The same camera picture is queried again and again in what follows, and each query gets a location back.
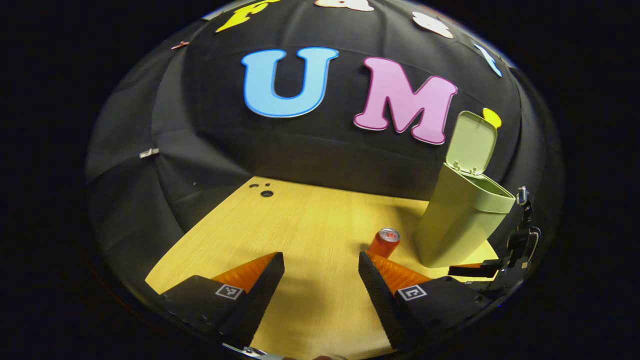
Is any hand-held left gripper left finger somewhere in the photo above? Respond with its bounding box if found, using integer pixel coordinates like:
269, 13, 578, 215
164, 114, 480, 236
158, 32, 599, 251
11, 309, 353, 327
160, 251, 285, 349

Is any black backdrop cloth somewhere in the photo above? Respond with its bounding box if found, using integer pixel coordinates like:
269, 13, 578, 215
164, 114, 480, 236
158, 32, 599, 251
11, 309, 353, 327
84, 0, 563, 281

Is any red pop can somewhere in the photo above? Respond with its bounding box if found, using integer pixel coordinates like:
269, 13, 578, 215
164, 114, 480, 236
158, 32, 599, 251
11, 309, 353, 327
367, 227, 401, 258

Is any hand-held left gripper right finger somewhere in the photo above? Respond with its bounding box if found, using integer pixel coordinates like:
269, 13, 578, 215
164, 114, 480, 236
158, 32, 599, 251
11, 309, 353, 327
358, 251, 493, 350

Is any green desktop garbage bin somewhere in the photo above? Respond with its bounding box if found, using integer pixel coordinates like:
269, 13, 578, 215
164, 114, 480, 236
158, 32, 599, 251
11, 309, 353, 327
413, 111, 516, 269

